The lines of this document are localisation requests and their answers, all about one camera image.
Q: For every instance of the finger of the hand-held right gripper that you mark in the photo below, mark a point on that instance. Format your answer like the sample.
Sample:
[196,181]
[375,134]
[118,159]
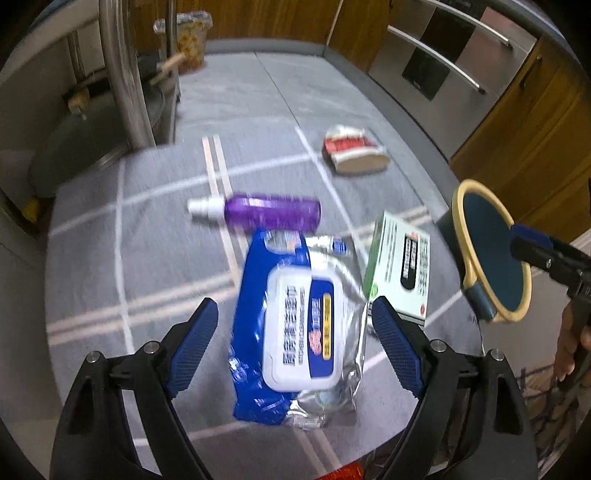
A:
[554,258]

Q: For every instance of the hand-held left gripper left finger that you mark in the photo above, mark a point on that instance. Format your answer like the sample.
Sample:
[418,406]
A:
[194,350]

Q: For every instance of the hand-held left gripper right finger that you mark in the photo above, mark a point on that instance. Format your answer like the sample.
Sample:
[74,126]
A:
[397,350]

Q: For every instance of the blue bin with yellow rim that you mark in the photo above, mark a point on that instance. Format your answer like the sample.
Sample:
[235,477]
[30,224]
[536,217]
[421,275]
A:
[489,249]

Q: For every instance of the blue wet wipes pack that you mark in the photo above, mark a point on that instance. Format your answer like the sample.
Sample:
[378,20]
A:
[258,295]

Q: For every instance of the green and white box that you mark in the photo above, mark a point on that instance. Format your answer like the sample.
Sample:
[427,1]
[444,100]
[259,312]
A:
[392,258]

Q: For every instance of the person's right hand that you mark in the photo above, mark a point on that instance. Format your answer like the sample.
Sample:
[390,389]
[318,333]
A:
[564,341]

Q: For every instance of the grey checked cloth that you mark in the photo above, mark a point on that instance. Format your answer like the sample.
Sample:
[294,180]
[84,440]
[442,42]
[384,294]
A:
[161,258]

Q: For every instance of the silver foil packet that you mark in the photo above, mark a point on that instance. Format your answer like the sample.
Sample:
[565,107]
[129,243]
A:
[344,267]

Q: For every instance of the tall wooden cabinet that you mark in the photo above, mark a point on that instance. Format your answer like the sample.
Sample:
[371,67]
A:
[531,147]

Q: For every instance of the red shiny wrapper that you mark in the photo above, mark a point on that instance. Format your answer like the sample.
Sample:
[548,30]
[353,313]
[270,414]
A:
[345,473]

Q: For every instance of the purple spray bottle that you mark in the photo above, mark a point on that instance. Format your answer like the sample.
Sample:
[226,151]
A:
[272,212]

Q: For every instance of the red white packet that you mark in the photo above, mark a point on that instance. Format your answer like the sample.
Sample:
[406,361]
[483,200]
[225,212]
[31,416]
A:
[355,159]

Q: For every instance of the stainless steel appliance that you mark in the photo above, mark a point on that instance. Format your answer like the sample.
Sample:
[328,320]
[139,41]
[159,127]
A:
[480,50]

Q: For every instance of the grey pot with lid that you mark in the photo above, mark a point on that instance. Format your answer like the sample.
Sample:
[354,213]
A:
[83,138]

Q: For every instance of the metal shelf rack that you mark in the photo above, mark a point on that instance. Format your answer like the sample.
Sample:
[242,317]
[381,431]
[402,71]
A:
[124,69]

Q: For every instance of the wooden base cabinet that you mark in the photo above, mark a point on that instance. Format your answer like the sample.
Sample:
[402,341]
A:
[355,27]

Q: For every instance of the floral bin with plastic liner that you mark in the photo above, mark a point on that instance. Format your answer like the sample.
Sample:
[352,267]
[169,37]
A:
[191,46]

